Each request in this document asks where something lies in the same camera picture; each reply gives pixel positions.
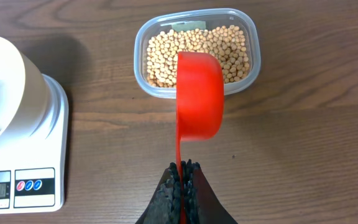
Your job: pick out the soybeans in container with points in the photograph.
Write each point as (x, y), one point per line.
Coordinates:
(226, 44)

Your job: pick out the red measuring scoop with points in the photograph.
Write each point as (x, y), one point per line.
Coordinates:
(199, 95)

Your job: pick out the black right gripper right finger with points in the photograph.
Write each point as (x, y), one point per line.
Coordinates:
(201, 204)

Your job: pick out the cream bowl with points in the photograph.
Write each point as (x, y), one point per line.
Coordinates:
(24, 94)

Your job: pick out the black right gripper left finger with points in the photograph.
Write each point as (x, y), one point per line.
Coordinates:
(165, 205)

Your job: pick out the white digital kitchen scale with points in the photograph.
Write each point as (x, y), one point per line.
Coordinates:
(32, 169)

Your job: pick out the clear plastic container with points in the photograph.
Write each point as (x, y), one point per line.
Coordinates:
(189, 20)

